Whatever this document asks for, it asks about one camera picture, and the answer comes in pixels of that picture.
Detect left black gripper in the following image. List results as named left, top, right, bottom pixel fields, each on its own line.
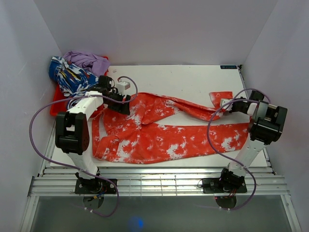
left=105, top=90, right=131, bottom=116

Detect red white tie-dye trousers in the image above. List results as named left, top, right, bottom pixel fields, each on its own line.
left=92, top=91, right=248, bottom=164

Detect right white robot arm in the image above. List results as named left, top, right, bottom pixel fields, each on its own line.
left=218, top=89, right=288, bottom=192

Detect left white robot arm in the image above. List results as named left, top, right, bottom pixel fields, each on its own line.
left=55, top=75, right=131, bottom=193

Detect blue white patterned trousers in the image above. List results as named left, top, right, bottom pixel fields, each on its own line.
left=49, top=56, right=98, bottom=98

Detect purple folded garment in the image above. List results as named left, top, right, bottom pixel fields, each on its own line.
left=63, top=50, right=111, bottom=76

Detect red plastic bin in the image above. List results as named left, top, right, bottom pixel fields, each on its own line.
left=49, top=56, right=109, bottom=117

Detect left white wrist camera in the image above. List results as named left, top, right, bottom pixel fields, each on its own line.
left=115, top=81, right=130, bottom=94

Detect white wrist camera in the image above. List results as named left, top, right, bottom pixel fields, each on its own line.
left=115, top=81, right=130, bottom=94
left=220, top=98, right=232, bottom=108

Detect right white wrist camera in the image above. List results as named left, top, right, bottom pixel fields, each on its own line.
left=220, top=98, right=232, bottom=108

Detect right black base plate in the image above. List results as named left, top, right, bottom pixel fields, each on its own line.
left=201, top=178, right=247, bottom=193

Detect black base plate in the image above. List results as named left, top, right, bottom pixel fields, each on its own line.
left=74, top=178, right=118, bottom=195
left=201, top=178, right=247, bottom=193

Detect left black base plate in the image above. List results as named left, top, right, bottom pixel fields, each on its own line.
left=74, top=178, right=118, bottom=195

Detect aluminium rail frame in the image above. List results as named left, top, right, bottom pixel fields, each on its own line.
left=20, top=118, right=302, bottom=232

